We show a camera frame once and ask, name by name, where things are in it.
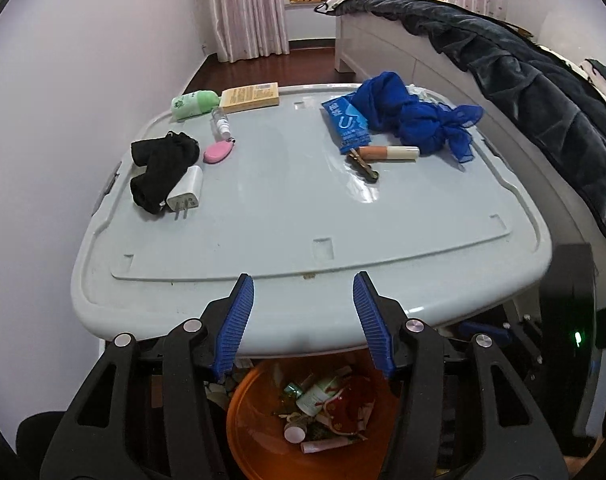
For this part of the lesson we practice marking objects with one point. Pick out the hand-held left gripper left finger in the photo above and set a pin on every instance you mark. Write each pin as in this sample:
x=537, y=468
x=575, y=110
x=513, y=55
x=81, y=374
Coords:
x=233, y=330

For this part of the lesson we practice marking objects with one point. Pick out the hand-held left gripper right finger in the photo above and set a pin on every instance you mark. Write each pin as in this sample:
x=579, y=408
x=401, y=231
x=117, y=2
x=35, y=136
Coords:
x=373, y=330

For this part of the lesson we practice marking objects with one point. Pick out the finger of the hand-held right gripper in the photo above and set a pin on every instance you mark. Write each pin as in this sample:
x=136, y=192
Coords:
x=483, y=331

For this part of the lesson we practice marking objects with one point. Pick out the red patterned wrapper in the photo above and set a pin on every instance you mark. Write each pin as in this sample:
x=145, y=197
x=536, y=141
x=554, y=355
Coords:
x=355, y=405

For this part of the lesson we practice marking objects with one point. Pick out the small green glass bottle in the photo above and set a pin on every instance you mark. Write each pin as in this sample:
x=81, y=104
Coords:
x=293, y=390

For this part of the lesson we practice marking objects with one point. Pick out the green and white tube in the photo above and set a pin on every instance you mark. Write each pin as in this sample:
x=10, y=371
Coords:
x=315, y=397

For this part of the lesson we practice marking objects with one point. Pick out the orange plastic bin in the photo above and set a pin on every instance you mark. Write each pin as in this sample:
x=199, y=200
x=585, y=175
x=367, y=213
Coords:
x=253, y=435

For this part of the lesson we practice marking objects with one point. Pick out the white capped bottle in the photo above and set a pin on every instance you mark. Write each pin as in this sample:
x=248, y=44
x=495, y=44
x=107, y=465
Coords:
x=295, y=432

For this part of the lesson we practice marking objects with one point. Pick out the pale pink tube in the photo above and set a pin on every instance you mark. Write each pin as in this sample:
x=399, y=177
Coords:
x=325, y=444

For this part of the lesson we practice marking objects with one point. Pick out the white plastic storage box lid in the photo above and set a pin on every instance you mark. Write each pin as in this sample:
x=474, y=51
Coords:
x=283, y=200

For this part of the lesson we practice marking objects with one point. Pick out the white charger plug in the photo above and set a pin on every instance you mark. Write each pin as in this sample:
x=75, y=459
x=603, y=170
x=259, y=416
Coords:
x=187, y=190

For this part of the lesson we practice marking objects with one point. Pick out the bronze hair clip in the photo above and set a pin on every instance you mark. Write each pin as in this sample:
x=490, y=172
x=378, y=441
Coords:
x=363, y=165

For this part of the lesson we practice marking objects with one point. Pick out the black sock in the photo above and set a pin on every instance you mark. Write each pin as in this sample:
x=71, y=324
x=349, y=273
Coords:
x=158, y=170

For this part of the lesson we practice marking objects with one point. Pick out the orange and white tube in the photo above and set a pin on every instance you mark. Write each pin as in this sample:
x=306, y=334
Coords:
x=383, y=153

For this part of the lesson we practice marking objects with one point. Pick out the blue tissue packet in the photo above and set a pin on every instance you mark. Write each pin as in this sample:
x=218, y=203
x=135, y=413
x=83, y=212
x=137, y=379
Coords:
x=345, y=125

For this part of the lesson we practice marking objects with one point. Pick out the small clear spray bottle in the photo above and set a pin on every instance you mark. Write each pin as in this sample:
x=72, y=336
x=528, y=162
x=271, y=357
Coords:
x=220, y=122

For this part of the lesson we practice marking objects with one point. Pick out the blue scarf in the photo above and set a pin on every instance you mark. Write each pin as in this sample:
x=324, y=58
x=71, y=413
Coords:
x=408, y=110

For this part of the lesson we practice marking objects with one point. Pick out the dark quilted blanket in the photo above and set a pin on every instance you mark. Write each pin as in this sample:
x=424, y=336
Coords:
x=533, y=90

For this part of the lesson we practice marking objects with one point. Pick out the green lotion bottle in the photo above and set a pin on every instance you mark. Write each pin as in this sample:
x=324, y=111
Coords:
x=195, y=104

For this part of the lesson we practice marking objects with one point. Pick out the beige cardboard box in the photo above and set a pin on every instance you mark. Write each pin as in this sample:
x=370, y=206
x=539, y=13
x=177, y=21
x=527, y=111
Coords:
x=250, y=96

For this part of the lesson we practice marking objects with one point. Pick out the clear plastic wrapper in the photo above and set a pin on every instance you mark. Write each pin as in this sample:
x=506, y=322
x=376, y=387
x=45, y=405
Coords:
x=423, y=94

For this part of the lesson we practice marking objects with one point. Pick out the white window seat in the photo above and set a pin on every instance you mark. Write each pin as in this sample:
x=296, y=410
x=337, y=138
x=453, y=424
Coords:
x=310, y=20

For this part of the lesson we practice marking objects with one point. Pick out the white bed frame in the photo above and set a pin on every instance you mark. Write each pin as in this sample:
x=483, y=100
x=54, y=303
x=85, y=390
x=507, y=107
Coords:
x=378, y=45

